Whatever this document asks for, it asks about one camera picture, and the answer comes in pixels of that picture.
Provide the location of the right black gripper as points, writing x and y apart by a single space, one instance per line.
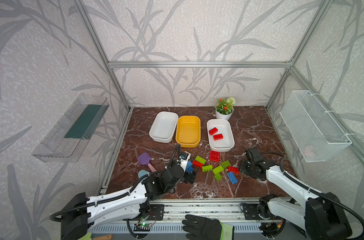
248 167

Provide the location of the blue lego brick right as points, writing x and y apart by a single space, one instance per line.
232 178

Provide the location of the blue lego brick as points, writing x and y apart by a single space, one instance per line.
189 168
232 178

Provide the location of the yellow rectangular bin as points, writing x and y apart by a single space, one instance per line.
188 131

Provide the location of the green lego brick top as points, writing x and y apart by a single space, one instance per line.
200 160

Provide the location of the black work glove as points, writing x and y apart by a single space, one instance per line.
201 228

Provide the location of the small green lego square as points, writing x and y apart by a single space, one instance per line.
218 177

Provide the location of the left white rectangular bin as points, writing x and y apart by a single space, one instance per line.
163 127

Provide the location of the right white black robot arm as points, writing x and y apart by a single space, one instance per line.
319 215

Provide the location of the clear plastic wall shelf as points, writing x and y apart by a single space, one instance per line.
67 140

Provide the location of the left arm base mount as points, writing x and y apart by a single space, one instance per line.
151 212

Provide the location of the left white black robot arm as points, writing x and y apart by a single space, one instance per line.
82 214

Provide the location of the potted artificial flower plant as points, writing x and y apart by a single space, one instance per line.
225 108

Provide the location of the right white rectangular bin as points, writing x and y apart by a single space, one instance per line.
224 127

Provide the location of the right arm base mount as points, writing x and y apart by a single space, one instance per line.
258 211

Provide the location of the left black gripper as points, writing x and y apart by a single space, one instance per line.
189 175

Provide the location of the white rectangular bin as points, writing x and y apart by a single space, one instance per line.
224 127
163 127

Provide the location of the white wire mesh basket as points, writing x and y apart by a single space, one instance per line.
318 136

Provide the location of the purple pink toy spatula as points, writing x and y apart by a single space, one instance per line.
144 159

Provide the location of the green lego brick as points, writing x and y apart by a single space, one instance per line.
200 160
207 168
218 170

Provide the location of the large red lego brick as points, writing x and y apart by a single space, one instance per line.
215 156

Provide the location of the blue lego brick middle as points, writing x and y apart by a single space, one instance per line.
189 168

